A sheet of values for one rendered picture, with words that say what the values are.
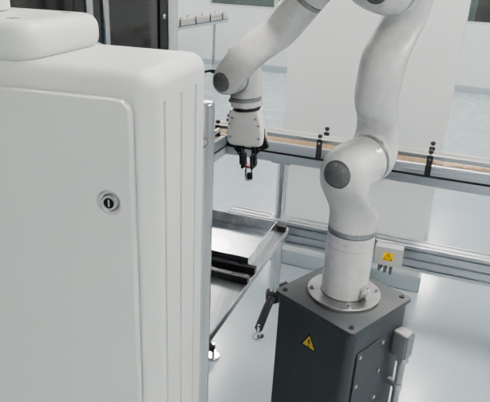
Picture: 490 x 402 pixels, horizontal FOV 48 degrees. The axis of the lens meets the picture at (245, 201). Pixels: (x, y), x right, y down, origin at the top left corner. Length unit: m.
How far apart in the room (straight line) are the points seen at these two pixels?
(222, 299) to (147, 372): 0.77
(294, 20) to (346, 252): 0.56
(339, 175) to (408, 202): 1.87
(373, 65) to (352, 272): 0.50
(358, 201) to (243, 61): 0.43
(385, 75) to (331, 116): 1.79
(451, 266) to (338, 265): 1.24
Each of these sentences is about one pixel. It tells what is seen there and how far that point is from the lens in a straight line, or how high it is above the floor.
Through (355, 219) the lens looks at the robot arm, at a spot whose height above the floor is 1.10.
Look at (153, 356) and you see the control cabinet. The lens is 0.64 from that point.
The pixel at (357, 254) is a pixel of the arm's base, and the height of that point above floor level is 1.01.
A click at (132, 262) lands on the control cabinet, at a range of 0.56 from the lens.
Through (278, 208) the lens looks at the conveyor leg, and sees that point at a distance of 2.62.
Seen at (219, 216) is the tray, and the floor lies 0.89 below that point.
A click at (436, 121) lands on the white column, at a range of 2.97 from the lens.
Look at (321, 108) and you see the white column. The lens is 3.03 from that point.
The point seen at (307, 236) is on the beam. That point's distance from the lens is 2.62.
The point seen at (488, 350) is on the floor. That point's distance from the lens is 3.00.
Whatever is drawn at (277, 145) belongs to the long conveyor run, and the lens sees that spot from 2.49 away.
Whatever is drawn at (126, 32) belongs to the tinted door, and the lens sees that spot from 1.54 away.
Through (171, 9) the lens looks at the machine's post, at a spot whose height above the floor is 1.52.
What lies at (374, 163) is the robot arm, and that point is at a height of 1.25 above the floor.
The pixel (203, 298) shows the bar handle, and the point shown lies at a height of 1.19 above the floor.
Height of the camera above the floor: 1.64
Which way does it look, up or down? 23 degrees down
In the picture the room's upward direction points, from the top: 3 degrees clockwise
